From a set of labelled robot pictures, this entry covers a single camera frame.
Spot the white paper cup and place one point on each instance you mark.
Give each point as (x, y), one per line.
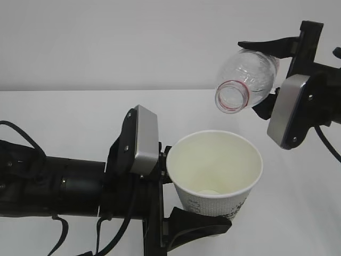
(213, 172)

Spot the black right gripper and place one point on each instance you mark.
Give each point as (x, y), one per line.
(302, 49)

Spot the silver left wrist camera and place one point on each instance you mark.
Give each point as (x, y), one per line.
(139, 141)

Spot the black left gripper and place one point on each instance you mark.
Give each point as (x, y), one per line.
(129, 196)

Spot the clear Nongfu Spring water bottle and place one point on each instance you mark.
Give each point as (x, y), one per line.
(245, 80)

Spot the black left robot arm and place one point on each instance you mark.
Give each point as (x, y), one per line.
(34, 185)

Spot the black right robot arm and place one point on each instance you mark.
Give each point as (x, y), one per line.
(310, 94)

